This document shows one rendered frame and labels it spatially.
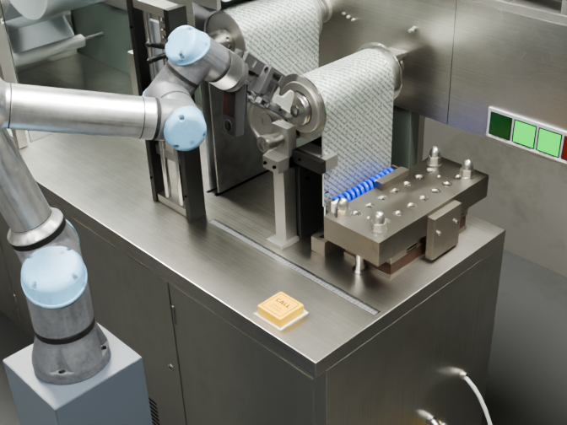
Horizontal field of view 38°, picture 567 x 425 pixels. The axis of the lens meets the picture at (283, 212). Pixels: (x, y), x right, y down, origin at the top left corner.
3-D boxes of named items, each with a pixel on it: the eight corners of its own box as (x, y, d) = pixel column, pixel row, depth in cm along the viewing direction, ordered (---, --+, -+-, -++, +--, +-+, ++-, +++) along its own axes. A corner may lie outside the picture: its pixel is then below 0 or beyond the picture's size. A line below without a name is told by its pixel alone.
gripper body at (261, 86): (289, 78, 172) (254, 54, 162) (271, 115, 172) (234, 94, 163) (264, 68, 177) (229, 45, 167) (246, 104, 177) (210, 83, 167)
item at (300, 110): (311, 117, 177) (294, 131, 183) (318, 114, 178) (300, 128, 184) (294, 87, 177) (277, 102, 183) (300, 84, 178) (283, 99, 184)
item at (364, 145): (322, 206, 190) (321, 132, 180) (389, 169, 203) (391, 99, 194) (324, 207, 190) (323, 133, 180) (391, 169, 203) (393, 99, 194)
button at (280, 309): (257, 314, 176) (256, 304, 175) (281, 299, 180) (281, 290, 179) (280, 329, 172) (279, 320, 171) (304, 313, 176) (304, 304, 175)
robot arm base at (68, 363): (59, 396, 157) (50, 356, 152) (18, 359, 167) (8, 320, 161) (125, 357, 166) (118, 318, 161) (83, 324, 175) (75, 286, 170)
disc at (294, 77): (278, 127, 190) (275, 67, 182) (279, 126, 190) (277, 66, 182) (326, 147, 180) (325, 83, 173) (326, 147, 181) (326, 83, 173)
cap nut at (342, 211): (331, 215, 184) (331, 197, 182) (342, 209, 186) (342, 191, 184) (342, 221, 182) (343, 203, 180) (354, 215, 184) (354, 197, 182)
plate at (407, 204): (323, 238, 188) (323, 215, 184) (433, 174, 211) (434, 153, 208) (378, 266, 178) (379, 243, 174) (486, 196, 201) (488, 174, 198)
